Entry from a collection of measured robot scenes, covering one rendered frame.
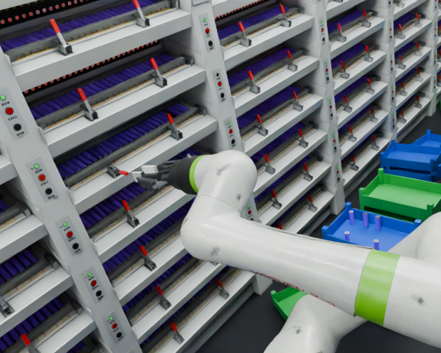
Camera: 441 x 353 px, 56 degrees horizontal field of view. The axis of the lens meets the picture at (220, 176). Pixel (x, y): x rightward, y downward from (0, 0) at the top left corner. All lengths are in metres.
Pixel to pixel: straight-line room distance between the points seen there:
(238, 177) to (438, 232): 0.37
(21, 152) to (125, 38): 0.43
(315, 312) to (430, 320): 0.40
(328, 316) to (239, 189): 0.38
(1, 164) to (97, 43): 0.41
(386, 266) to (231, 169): 0.33
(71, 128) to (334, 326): 0.85
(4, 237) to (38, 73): 0.43
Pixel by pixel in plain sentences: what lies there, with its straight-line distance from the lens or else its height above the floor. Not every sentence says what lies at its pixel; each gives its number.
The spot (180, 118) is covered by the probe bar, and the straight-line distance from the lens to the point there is 1.50.
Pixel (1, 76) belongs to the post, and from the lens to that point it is 1.14.
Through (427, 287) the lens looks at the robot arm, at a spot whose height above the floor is 0.92.
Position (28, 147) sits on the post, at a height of 1.09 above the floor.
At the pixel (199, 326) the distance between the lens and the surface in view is 1.77.
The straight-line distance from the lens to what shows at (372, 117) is 2.67.
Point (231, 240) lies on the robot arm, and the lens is 0.77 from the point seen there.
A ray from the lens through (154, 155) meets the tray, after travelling 1.37.
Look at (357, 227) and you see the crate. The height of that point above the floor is 0.32.
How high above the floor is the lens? 1.40
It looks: 27 degrees down
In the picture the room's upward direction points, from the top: 15 degrees counter-clockwise
